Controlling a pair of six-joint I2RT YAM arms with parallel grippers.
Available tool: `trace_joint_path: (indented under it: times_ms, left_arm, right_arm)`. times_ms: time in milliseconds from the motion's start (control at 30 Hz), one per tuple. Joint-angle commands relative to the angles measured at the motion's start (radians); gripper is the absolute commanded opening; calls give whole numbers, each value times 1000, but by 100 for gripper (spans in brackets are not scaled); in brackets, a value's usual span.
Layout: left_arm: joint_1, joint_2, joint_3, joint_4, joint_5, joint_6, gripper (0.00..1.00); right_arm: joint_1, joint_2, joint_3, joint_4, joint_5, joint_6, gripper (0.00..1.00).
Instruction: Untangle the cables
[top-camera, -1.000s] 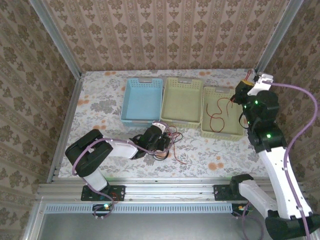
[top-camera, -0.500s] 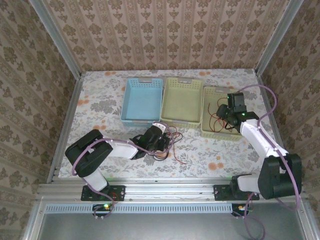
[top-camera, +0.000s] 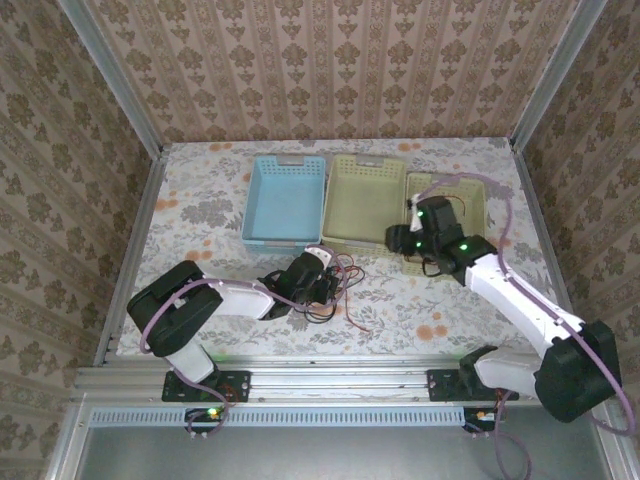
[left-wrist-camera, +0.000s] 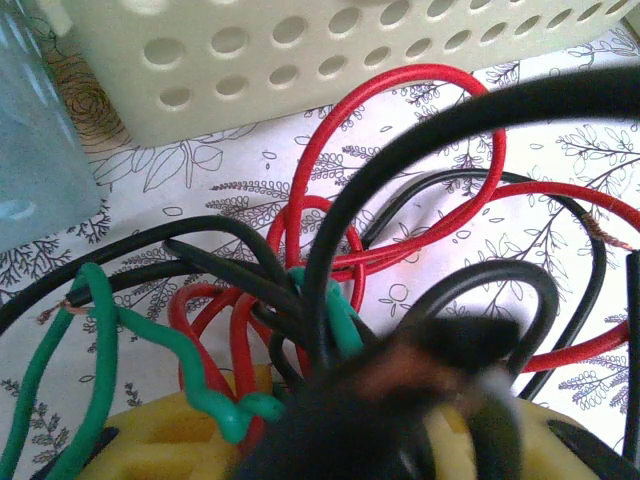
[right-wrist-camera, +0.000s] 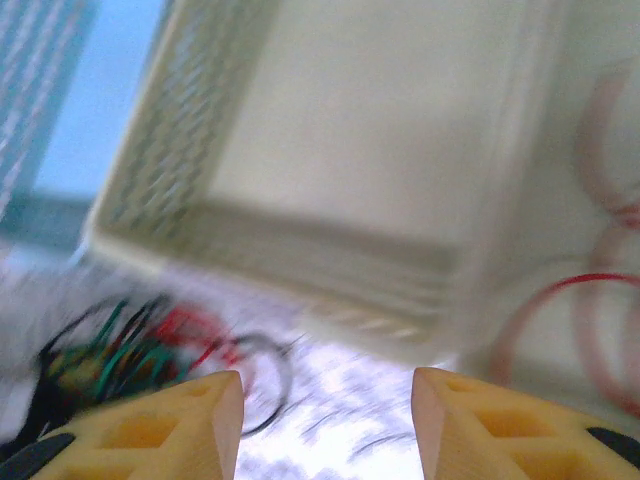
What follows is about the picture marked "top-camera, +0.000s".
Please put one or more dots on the narrow cream plastic basket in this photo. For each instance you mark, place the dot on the narrow cream plastic basket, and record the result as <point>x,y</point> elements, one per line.
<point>475,200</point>

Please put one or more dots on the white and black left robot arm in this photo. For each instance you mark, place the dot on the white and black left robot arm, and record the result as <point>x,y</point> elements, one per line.
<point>235,300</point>

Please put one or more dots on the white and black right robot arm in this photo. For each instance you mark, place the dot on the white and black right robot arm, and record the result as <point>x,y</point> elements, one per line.
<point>510,295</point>

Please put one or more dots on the wide cream plastic basket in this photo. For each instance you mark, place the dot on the wide cream plastic basket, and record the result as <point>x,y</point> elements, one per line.
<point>360,200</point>

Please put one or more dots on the floral tablecloth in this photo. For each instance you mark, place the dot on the floral tablecloth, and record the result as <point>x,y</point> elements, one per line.
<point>425,310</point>

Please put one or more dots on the blue plastic basket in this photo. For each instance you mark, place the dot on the blue plastic basket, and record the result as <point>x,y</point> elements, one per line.
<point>280,200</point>

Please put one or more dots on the aluminium mounting rail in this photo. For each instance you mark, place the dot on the aluminium mounting rail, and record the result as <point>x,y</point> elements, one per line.
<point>340,385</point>

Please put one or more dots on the aluminium table side rail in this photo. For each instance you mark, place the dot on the aluminium table side rail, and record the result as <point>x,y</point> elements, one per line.
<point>535,200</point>
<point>135,250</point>

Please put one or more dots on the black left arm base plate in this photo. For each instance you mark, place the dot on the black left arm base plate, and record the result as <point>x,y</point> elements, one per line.
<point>240,387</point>

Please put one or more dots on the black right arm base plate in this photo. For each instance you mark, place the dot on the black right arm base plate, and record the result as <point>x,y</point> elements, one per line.
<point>442,385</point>

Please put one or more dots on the aluminium corner post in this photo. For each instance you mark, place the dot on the aluminium corner post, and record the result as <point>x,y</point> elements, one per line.
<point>115,80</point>
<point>555,65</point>

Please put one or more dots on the aluminium lower frame bar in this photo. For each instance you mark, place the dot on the aluminium lower frame bar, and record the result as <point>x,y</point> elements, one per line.
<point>620,460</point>
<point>70,445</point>

